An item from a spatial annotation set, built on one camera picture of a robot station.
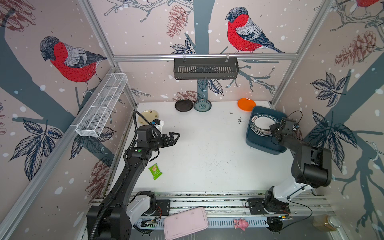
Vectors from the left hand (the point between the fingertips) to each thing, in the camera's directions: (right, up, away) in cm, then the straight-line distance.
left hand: (173, 136), depth 78 cm
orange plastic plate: (+53, +20, +41) cm, 70 cm away
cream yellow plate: (-24, +12, +36) cm, 45 cm away
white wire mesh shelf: (-39, +7, -7) cm, 40 cm away
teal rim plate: (+57, +5, +23) cm, 62 cm away
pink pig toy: (+33, -39, -11) cm, 52 cm away
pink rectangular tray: (+7, -39, -11) cm, 41 cm away
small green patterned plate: (+18, +20, +41) cm, 49 cm away
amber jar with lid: (+68, -36, -15) cm, 78 cm away
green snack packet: (-12, -22, +7) cm, 26 cm away
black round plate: (+2, +19, +45) cm, 49 cm away
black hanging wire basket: (+19, +45, +26) cm, 56 cm away
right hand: (+63, +4, +16) cm, 65 cm away
